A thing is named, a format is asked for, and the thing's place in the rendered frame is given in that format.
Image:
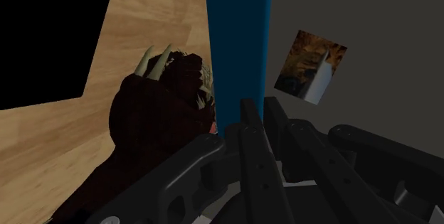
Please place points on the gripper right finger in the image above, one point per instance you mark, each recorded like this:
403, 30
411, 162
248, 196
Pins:
333, 171

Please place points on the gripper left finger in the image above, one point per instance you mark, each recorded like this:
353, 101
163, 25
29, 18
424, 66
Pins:
258, 167

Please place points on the dark brown horned creature figure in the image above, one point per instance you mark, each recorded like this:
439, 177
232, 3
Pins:
152, 126

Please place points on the dark blue upright panel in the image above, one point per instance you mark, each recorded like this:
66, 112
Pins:
237, 43

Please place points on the brown wall picture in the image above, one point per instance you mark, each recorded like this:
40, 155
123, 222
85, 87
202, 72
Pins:
308, 65

